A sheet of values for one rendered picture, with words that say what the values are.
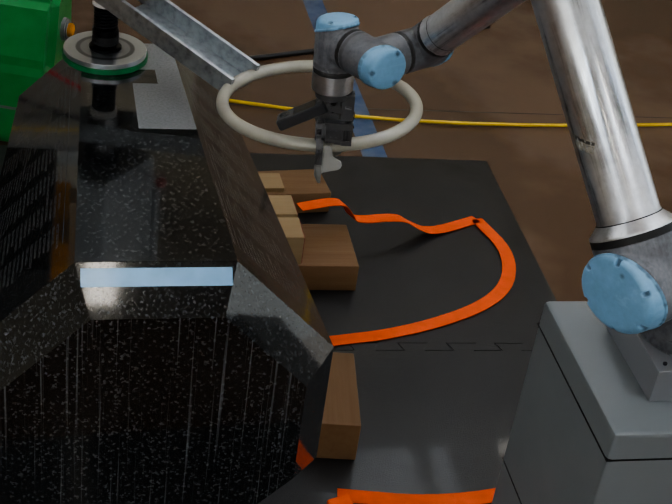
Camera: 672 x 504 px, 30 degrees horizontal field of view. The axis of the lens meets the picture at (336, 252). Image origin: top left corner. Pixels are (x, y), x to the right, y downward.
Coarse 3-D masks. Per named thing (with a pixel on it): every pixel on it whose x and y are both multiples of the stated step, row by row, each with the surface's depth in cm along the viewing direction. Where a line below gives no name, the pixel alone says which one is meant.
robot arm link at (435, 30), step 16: (464, 0) 243; (480, 0) 240; (496, 0) 237; (512, 0) 235; (432, 16) 254; (448, 16) 248; (464, 16) 245; (480, 16) 242; (496, 16) 242; (400, 32) 258; (416, 32) 258; (432, 32) 253; (448, 32) 250; (464, 32) 248; (416, 48) 258; (432, 48) 256; (448, 48) 255; (416, 64) 259; (432, 64) 263
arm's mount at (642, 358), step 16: (624, 336) 237; (640, 336) 231; (624, 352) 237; (640, 352) 230; (656, 352) 228; (640, 368) 230; (656, 368) 224; (640, 384) 230; (656, 384) 225; (656, 400) 227
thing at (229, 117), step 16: (272, 64) 313; (288, 64) 314; (304, 64) 315; (240, 80) 305; (400, 80) 307; (224, 96) 295; (416, 96) 299; (224, 112) 288; (416, 112) 291; (240, 128) 282; (256, 128) 280; (400, 128) 284; (272, 144) 278; (288, 144) 277; (304, 144) 276; (352, 144) 277; (368, 144) 279
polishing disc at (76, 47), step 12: (72, 36) 329; (84, 36) 330; (120, 36) 332; (132, 36) 333; (72, 48) 323; (84, 48) 324; (132, 48) 327; (144, 48) 328; (72, 60) 319; (84, 60) 318; (96, 60) 319; (108, 60) 320; (120, 60) 320; (132, 60) 321
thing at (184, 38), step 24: (96, 0) 312; (120, 0) 308; (144, 0) 318; (168, 0) 315; (144, 24) 307; (168, 24) 316; (192, 24) 314; (168, 48) 306; (192, 48) 312; (216, 48) 313; (216, 72) 302; (240, 72) 312
